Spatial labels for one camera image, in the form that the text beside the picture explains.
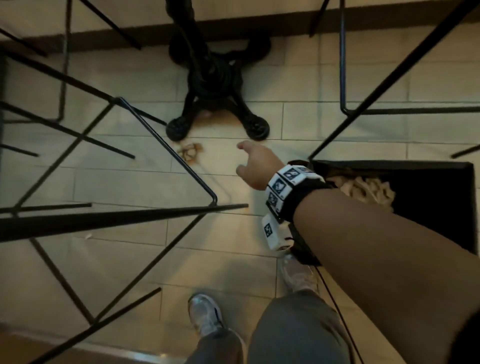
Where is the person's right silver sneaker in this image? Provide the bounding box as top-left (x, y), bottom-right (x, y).
top-left (279, 254), bottom-right (320, 294)

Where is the person's right forearm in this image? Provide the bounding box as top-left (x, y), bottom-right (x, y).
top-left (292, 188), bottom-right (480, 364)

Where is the person's grey trouser leg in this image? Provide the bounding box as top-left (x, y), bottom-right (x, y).
top-left (185, 328), bottom-right (247, 364)
top-left (247, 289), bottom-right (356, 364)

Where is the black metal wire chair frame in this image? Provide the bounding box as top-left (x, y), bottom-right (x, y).
top-left (0, 97), bottom-right (250, 364)
top-left (307, 0), bottom-right (480, 161)
top-left (0, 0), bottom-right (168, 160)

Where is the person's right hand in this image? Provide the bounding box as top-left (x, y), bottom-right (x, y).
top-left (235, 140), bottom-right (286, 191)

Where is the person's left grey trouser leg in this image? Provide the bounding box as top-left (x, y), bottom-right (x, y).
top-left (185, 328), bottom-right (247, 364)

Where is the person's silver sneaker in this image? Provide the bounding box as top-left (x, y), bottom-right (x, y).
top-left (187, 293), bottom-right (226, 337)
top-left (279, 254), bottom-right (320, 294)

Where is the thin black cable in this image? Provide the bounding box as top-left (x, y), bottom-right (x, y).
top-left (314, 265), bottom-right (365, 364)

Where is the black white marker wrist tracker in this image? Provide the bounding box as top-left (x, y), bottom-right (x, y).
top-left (261, 163), bottom-right (335, 268)

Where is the black cast iron table base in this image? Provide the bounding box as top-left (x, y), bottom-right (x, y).
top-left (164, 0), bottom-right (273, 143)

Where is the crumpled brown paper wad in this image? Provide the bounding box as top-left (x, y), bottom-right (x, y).
top-left (329, 175), bottom-right (397, 214)

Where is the small crumpled brown paper scrap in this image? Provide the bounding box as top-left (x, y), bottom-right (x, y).
top-left (176, 142), bottom-right (204, 164)

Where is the person's left silver sneaker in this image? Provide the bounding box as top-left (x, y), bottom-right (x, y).
top-left (187, 293), bottom-right (226, 337)

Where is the black waste bin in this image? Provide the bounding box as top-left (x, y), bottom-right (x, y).
top-left (288, 159), bottom-right (479, 256)

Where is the person's right grey trouser leg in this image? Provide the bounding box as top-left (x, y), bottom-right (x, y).
top-left (247, 289), bottom-right (356, 364)

